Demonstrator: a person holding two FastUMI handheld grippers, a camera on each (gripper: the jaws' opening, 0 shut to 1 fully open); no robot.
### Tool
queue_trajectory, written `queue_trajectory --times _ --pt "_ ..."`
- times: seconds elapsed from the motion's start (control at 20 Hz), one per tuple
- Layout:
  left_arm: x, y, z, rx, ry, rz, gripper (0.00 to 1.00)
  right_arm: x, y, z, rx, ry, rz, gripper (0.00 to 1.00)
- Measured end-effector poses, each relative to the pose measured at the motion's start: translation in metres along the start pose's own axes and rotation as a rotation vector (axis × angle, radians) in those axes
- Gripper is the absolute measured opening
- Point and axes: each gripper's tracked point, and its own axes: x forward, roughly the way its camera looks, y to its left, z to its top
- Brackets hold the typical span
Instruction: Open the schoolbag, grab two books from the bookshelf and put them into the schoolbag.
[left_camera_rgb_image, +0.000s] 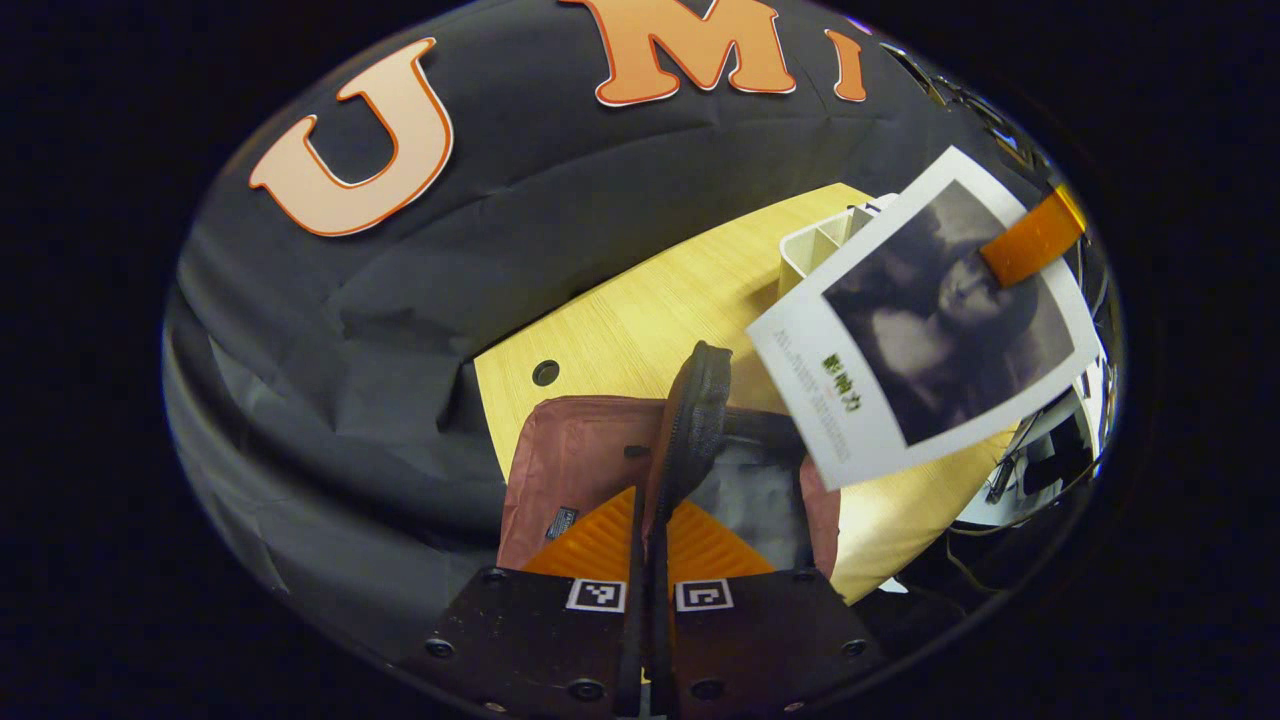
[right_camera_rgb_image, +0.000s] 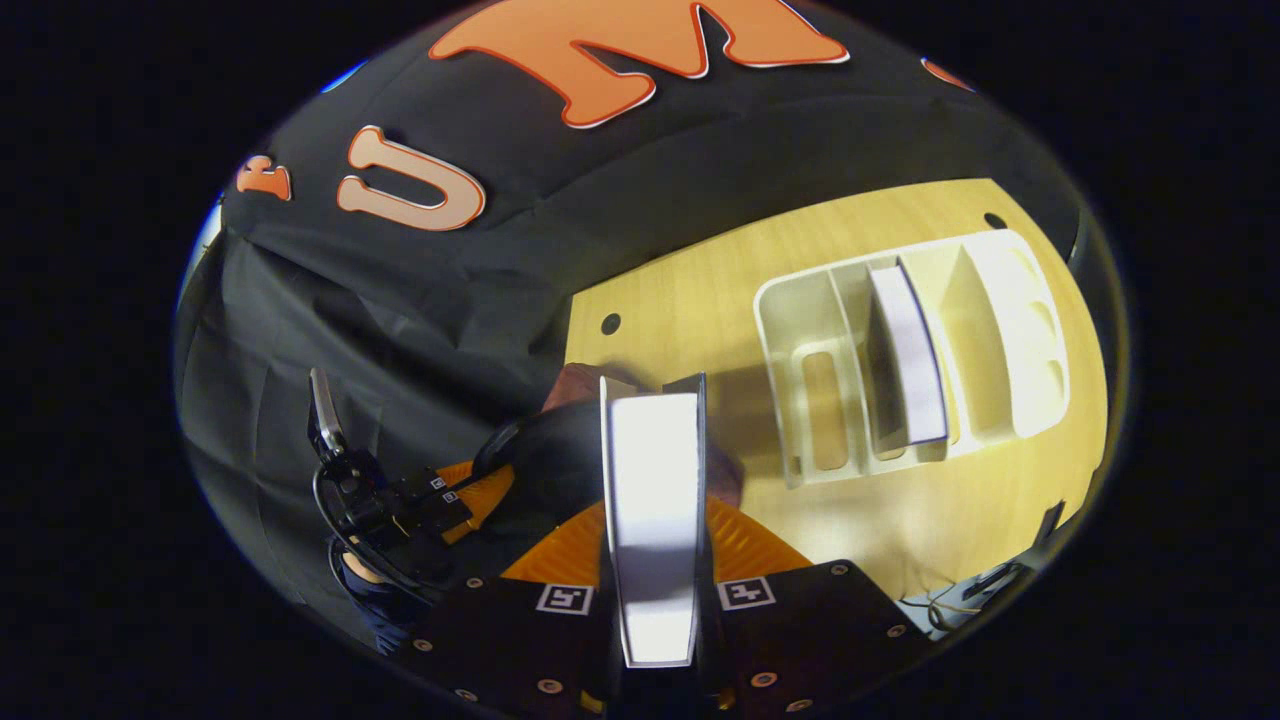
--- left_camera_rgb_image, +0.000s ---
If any white device with cables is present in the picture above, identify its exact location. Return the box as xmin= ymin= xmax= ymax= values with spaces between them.
xmin=950 ymin=380 xmax=1111 ymax=531

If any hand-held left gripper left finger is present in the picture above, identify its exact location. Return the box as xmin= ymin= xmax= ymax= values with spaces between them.
xmin=400 ymin=487 xmax=646 ymax=717

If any shiny metal frame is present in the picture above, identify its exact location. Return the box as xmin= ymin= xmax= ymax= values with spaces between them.
xmin=885 ymin=40 xmax=1051 ymax=181

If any white book grey photo cover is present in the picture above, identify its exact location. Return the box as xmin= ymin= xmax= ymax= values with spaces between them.
xmin=745 ymin=145 xmax=1104 ymax=493

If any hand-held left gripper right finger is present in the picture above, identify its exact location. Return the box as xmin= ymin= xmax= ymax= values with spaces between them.
xmin=650 ymin=500 xmax=886 ymax=717

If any maroon schoolbag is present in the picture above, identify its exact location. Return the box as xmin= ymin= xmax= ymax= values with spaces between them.
xmin=497 ymin=340 xmax=841 ymax=601

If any white plastic bookshelf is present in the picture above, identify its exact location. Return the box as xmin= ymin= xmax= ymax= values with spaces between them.
xmin=778 ymin=193 xmax=901 ymax=299

